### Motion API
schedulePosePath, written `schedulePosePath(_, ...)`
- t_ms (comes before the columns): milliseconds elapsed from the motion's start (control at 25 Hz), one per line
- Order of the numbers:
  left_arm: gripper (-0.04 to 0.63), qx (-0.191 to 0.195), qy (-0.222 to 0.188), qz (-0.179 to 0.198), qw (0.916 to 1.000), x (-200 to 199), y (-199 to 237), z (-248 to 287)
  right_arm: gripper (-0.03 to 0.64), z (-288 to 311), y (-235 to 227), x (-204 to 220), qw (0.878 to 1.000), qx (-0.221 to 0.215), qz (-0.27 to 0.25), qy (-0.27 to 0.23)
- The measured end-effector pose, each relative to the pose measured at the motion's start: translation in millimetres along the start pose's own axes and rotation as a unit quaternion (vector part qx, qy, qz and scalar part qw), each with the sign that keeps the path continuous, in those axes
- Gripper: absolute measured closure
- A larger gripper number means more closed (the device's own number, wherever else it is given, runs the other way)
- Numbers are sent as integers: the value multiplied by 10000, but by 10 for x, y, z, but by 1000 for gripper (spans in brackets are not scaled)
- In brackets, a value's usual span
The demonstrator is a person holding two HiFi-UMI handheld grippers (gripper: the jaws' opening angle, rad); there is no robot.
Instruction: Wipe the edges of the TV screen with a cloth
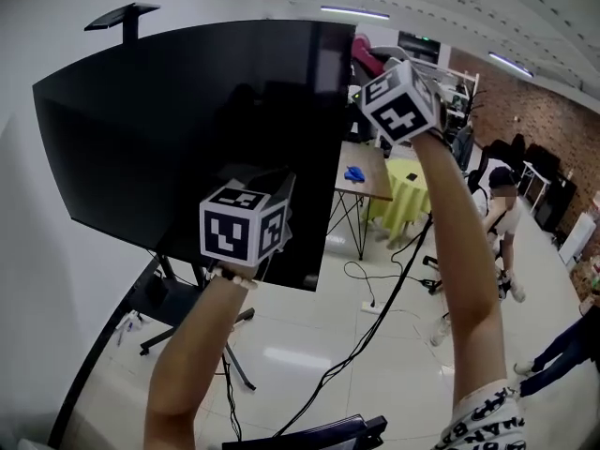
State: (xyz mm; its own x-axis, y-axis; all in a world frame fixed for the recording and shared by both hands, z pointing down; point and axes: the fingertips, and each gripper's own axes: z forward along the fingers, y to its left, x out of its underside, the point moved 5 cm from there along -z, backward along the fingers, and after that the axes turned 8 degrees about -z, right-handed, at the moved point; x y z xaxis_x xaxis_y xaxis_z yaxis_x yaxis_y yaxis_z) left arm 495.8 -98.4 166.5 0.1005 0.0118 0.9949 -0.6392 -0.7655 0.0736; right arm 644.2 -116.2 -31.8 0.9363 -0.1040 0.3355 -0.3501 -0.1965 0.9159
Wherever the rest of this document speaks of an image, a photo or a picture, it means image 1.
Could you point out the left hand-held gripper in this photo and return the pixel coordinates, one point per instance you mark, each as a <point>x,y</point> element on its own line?
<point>244,225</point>

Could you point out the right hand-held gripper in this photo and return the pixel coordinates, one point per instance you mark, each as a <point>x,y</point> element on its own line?
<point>398,103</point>

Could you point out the pink cloth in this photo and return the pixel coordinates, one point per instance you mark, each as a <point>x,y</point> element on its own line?
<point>368,56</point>

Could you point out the black TV screen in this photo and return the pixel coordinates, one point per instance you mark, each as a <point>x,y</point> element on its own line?
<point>154,134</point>

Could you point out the person's right forearm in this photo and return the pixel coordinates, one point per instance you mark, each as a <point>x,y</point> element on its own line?
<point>461,270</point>

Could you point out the person's left forearm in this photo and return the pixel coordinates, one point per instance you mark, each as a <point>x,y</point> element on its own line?
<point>197,349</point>

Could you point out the blue cloth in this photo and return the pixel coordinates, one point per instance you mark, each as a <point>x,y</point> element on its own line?
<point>355,173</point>

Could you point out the round table with yellow cloth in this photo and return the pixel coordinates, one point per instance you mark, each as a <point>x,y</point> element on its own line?
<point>404,195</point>

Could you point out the white metal rack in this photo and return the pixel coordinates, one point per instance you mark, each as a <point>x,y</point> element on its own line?
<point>457,94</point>

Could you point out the wooden table with metal legs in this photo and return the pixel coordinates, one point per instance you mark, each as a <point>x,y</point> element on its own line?
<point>363,176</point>

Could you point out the black TV stand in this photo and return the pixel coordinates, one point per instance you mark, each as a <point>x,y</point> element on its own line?
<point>187,307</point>

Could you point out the long ceiling light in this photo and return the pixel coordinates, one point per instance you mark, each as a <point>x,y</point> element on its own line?
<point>355,12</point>

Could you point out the short ceiling light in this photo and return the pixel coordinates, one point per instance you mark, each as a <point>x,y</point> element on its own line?
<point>511,63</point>

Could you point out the black office chair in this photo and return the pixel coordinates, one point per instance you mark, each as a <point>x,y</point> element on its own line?
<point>473,232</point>

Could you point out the white power strip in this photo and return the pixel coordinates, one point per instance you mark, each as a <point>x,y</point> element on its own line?
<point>372,306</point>

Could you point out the black cases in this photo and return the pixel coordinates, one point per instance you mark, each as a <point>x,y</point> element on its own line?
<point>546,176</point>

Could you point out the white cabinet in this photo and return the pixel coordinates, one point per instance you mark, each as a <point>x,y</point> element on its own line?
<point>577,239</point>

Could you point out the person's white printed sleeve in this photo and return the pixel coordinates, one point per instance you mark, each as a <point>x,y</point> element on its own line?
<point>487,417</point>

